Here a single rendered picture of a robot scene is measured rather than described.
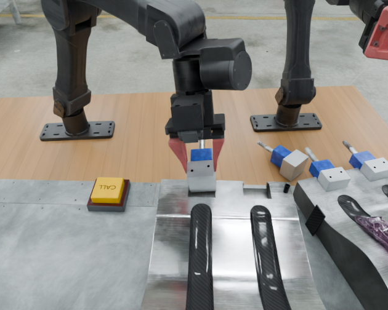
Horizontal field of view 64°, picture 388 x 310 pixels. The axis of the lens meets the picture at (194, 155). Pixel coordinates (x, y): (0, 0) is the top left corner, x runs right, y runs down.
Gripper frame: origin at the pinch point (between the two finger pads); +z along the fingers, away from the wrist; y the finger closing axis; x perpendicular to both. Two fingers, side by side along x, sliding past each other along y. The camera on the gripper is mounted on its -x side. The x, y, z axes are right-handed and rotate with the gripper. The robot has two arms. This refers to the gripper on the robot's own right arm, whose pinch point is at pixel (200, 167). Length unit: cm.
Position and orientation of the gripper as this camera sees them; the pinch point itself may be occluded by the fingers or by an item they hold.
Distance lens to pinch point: 58.0
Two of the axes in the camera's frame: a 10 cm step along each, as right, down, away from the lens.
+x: 0.8, -3.8, 9.2
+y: 9.9, -0.7, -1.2
